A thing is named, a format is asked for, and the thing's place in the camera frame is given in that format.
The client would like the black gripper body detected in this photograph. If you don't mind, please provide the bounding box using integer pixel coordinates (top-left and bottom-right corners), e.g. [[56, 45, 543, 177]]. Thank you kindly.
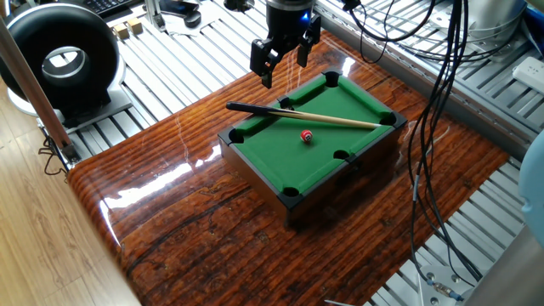
[[265, 0, 316, 51]]

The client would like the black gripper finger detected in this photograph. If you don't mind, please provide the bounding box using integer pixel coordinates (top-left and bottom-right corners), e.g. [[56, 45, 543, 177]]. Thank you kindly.
[[249, 37, 285, 90], [296, 14, 323, 69]]

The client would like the wooden pool cue black handle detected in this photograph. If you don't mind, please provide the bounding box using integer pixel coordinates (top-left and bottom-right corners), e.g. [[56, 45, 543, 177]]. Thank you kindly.
[[225, 100, 383, 130]]

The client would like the mini green pool table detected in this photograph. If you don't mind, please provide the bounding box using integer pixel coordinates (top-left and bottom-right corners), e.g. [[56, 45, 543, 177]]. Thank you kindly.
[[217, 67, 408, 226]]

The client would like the aluminium profile upright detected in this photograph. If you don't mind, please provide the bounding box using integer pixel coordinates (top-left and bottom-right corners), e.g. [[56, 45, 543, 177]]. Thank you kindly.
[[144, 0, 167, 33]]

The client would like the black keyboard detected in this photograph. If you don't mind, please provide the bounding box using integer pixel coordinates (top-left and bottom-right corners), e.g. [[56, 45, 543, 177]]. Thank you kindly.
[[80, 0, 141, 18]]

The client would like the silver metal cylinder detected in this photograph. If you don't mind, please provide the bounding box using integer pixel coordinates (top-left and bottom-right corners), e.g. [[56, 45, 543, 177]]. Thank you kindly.
[[428, 0, 528, 42]]

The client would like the white power strip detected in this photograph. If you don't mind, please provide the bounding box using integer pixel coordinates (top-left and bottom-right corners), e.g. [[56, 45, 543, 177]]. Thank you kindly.
[[512, 56, 544, 95]]

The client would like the black looped cable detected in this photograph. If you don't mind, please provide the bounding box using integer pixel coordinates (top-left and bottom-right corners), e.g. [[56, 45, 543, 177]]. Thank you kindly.
[[339, 0, 528, 65]]

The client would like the black cable bundle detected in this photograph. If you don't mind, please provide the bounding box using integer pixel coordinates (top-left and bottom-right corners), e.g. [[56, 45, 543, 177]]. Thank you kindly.
[[405, 0, 485, 284]]

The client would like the black ring shaped fan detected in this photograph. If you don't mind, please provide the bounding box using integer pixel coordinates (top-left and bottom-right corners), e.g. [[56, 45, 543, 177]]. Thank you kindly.
[[0, 3, 133, 128]]

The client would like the slanted frame post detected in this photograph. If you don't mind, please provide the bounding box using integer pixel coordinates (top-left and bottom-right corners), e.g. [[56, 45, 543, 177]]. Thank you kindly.
[[0, 16, 82, 165]]

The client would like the thin black floor cable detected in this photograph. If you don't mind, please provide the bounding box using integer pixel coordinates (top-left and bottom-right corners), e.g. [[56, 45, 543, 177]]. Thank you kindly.
[[37, 135, 69, 178]]

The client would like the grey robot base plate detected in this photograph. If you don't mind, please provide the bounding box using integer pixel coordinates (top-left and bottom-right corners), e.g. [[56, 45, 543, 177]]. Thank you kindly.
[[418, 265, 481, 306]]

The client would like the grey cable metal connector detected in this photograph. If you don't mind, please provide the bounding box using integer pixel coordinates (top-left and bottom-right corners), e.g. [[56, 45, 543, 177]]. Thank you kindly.
[[418, 271, 465, 302]]

